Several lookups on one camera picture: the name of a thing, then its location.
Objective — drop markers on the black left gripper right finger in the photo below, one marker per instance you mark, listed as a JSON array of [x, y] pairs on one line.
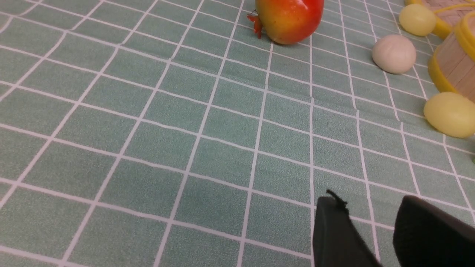
[[426, 236]]

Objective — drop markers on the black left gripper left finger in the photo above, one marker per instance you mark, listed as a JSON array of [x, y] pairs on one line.
[[336, 241]]

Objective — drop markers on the yellow bun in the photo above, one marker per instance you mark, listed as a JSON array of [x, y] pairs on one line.
[[417, 20], [451, 114]]

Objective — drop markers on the white bun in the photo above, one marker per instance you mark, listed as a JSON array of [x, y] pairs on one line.
[[394, 54]]

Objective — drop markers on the bamboo steamer tray yellow rim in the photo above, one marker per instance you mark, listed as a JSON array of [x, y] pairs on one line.
[[452, 65]]

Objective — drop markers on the woven bamboo steamer lid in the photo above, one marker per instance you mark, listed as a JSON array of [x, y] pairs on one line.
[[447, 12]]

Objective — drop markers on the green checkered tablecloth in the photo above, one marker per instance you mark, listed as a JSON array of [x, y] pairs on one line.
[[163, 133]]

